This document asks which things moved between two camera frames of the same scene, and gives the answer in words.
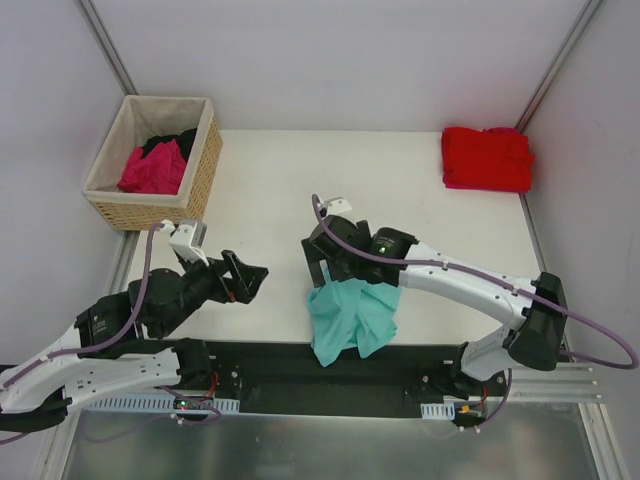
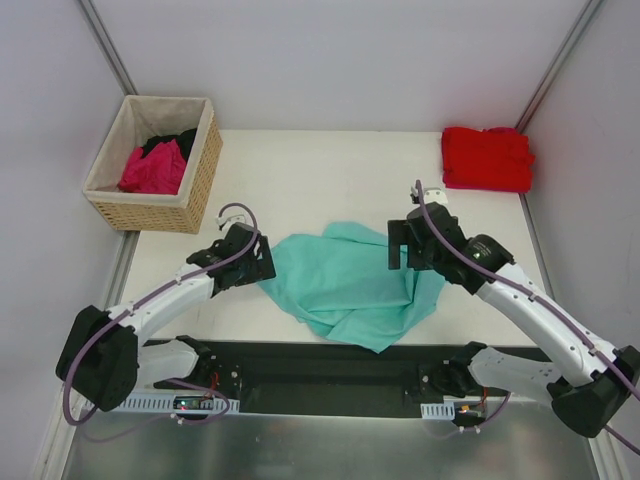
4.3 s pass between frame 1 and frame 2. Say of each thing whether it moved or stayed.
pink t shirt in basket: stayed
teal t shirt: moved
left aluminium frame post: stayed
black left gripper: moved
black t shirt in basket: stayed
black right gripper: moved
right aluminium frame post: stayed
